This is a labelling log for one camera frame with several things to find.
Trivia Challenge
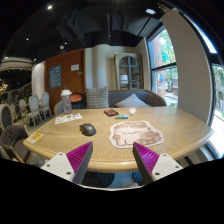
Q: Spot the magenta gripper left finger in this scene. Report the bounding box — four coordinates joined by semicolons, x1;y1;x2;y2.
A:
40;141;94;185

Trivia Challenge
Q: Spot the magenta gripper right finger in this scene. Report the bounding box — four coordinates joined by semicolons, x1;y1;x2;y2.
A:
132;141;185;186

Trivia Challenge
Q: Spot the dark grey computer mouse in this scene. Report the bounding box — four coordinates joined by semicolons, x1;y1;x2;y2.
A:
80;123;96;136

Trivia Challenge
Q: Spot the cat shaped mouse pad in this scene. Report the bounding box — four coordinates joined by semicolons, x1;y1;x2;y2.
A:
109;120;164;149

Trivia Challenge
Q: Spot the printed paper menu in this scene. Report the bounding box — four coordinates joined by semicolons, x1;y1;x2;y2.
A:
55;113;83;124

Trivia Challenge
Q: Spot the yellow sticker label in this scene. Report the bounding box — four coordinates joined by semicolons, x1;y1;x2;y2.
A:
27;133;42;143

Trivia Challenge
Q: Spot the small pink round object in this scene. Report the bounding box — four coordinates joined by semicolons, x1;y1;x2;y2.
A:
129;107;136;116

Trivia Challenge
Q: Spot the small teal pack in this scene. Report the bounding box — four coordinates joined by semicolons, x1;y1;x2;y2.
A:
115;115;128;119

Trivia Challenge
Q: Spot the black red card box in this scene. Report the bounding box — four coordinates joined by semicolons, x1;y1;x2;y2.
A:
104;109;119;117

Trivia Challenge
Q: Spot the light striped cushion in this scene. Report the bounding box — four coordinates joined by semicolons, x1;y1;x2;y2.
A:
116;94;147;108

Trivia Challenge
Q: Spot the orange round stool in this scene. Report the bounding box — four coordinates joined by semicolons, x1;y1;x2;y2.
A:
71;93;82;103

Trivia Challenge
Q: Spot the grey sofa bench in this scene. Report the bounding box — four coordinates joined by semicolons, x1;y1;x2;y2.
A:
79;88;167;110

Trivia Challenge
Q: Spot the clear plastic tumbler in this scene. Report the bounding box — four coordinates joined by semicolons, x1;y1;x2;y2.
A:
61;90;72;114

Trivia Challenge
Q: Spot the white dining chair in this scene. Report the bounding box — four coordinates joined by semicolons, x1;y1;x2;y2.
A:
40;92;51;115
26;95;41;124

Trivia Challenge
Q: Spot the dark tufted armchair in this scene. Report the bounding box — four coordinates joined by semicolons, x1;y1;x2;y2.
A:
1;125;32;164

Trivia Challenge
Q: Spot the blue wall poster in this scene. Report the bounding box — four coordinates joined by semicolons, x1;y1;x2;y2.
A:
49;65;61;88

